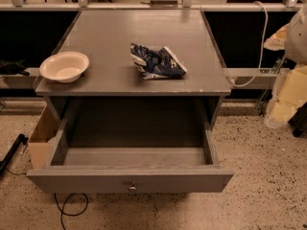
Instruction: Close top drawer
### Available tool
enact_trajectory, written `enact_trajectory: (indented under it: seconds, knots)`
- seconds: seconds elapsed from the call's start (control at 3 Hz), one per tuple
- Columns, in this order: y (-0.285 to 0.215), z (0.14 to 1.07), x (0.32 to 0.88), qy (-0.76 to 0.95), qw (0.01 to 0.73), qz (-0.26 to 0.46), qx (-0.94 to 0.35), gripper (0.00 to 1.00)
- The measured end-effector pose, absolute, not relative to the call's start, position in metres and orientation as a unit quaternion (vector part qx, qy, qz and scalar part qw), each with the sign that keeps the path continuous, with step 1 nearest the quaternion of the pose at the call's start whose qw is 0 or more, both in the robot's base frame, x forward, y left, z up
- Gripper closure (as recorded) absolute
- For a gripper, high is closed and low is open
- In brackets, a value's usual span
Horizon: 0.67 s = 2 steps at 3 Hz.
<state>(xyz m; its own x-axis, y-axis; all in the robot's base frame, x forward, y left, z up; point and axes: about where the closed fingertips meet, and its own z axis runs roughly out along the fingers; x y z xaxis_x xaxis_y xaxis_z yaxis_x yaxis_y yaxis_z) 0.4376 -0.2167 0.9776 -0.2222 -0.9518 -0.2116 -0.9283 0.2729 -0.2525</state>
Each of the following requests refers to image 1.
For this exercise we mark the yellow covered gripper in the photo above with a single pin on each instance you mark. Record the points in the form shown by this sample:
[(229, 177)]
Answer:
[(297, 41)]

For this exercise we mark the grey top drawer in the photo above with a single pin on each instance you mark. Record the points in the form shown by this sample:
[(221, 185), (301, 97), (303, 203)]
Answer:
[(132, 146)]

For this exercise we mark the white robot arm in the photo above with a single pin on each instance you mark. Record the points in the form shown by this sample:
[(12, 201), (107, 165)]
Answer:
[(292, 38)]

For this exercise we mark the grey drawer cabinet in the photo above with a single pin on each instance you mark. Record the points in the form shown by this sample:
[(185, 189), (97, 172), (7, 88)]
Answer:
[(105, 37)]

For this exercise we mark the blue white chip bag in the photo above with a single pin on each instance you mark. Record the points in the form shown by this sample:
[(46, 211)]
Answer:
[(152, 64)]

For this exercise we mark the white bowl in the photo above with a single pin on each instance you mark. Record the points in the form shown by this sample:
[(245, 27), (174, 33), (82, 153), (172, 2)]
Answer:
[(64, 67)]

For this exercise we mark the cardboard box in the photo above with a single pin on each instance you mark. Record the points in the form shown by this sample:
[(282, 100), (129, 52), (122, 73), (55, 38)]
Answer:
[(40, 141)]

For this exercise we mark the black rod on floor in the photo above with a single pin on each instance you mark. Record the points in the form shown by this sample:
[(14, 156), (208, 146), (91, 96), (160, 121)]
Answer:
[(21, 139)]

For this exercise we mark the grey metal rail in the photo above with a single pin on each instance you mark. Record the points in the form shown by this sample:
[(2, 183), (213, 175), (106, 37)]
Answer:
[(253, 78)]

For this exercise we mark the black object on left rail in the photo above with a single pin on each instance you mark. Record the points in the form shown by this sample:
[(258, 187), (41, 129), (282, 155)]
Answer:
[(13, 68)]

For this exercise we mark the metal top frame bar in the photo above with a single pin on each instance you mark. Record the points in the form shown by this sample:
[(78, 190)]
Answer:
[(227, 7)]

